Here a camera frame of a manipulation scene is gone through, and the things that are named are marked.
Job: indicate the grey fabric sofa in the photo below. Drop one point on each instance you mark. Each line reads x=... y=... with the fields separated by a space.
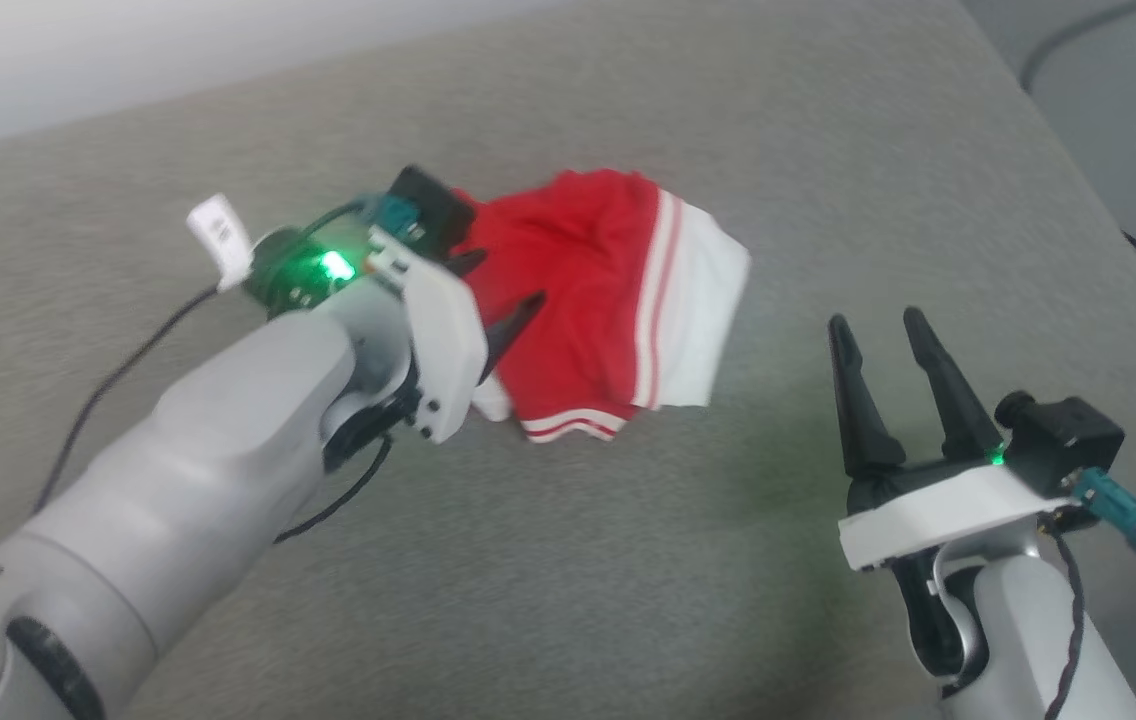
x=628 y=560

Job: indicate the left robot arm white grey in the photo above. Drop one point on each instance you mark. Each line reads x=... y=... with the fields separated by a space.
x=178 y=450

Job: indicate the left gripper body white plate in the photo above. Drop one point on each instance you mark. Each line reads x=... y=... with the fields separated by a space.
x=443 y=340

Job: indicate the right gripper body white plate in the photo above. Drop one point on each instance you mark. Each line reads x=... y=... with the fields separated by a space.
x=948 y=510

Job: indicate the teal left camera connector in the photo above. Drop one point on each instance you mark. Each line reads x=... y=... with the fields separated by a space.
x=396 y=212

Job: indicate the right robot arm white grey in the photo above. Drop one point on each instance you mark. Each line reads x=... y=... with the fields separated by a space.
x=1018 y=640

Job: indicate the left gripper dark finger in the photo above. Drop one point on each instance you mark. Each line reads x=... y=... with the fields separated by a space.
x=506 y=335
x=466 y=263

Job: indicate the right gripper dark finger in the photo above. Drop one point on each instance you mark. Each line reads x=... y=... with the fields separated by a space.
x=868 y=420
x=958 y=410

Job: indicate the white tag on left wrist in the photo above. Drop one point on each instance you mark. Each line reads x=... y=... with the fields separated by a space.
x=220 y=235

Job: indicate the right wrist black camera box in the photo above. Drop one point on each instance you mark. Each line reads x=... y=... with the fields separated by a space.
x=1068 y=440

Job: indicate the red and white sports shorts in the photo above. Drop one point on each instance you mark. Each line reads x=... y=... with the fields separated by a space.
x=568 y=260

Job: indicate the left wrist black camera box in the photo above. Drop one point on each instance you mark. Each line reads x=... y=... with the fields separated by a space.
x=433 y=205

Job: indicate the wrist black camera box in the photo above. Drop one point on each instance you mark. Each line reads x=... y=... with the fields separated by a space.
x=433 y=205
x=1068 y=440

